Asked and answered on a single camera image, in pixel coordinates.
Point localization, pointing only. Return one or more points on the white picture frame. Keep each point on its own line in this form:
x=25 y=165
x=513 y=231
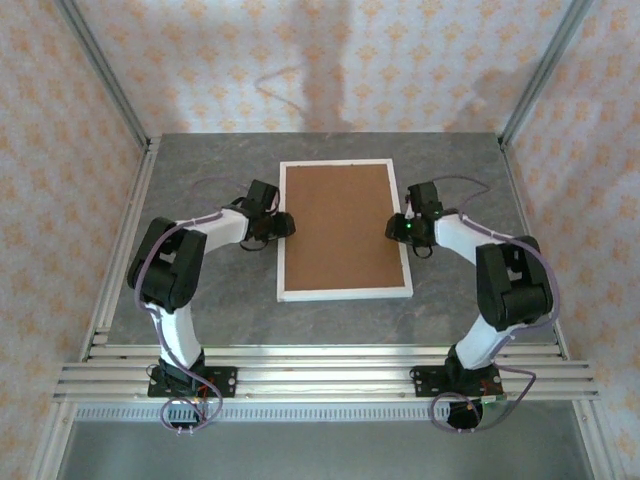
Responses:
x=345 y=296

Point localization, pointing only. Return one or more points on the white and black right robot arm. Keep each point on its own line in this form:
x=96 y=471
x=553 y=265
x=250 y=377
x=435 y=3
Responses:
x=515 y=285

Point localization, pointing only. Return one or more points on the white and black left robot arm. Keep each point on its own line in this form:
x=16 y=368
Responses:
x=167 y=270

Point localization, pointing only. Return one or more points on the aluminium leg profile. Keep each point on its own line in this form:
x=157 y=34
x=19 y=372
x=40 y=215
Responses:
x=50 y=445
x=597 y=440

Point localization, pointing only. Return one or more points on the aluminium side rail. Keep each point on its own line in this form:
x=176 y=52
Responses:
x=144 y=170
x=511 y=170

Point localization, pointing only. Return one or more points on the aluminium table edge rail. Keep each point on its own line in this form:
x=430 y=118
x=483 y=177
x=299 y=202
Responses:
x=320 y=352

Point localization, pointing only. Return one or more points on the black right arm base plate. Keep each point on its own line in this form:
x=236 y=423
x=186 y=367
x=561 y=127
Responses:
x=425 y=382

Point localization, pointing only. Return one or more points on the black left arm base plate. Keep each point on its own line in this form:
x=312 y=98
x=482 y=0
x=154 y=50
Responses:
x=227 y=382

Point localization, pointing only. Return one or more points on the wide aluminium mounting rail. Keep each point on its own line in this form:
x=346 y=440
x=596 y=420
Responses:
x=320 y=380

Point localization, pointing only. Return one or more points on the aluminium upright post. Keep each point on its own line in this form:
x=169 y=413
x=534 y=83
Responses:
x=107 y=75
x=542 y=75

